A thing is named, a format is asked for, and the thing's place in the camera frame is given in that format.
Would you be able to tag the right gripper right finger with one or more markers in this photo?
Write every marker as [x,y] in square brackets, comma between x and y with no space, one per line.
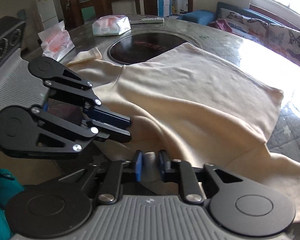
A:
[183,174]

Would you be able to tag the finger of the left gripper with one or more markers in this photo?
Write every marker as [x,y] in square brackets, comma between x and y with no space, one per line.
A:
[37,134]
[67,86]

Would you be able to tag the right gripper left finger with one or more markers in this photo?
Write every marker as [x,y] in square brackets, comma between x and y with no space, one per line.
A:
[121,177]

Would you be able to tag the cream beige shirt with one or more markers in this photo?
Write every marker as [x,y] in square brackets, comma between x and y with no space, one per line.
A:
[199,108]

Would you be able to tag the opened pink tissue pack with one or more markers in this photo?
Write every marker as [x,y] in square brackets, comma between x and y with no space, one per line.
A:
[56,42]

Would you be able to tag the teal clothing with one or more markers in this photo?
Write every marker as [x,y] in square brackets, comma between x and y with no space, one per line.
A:
[9,187]

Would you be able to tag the pink white tissue pack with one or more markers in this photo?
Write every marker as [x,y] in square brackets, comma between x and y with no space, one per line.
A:
[111,25]

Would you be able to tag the black round induction cooktop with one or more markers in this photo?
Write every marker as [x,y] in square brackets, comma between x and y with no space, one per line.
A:
[142,47]

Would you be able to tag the white refrigerator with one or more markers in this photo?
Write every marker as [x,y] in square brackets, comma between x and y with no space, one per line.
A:
[46,14]

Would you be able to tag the dark wooden cabinet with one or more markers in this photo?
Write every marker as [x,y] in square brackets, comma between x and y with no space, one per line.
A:
[72,10]

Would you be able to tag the grey remote control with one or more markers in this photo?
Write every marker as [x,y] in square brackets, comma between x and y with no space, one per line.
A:
[153,20]

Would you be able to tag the grey quilted star tablecloth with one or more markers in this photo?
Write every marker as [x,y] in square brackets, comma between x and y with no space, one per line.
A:
[251,58]

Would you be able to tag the blue small cabinet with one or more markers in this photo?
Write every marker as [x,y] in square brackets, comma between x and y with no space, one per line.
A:
[164,8]

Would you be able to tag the magenta cloth on sofa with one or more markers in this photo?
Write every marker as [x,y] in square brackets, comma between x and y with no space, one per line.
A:
[221,24]

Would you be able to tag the blue corner sofa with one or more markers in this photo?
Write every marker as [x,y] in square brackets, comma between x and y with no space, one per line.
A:
[204,17]

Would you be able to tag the left butterfly print cushion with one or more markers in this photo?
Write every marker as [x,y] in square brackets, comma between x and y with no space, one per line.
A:
[249,28]

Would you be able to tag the butterfly print cushion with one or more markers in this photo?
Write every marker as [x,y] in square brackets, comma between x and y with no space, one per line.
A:
[284,41]
[249,28]

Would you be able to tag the right butterfly print cushion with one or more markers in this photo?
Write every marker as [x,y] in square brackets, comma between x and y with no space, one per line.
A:
[284,41]

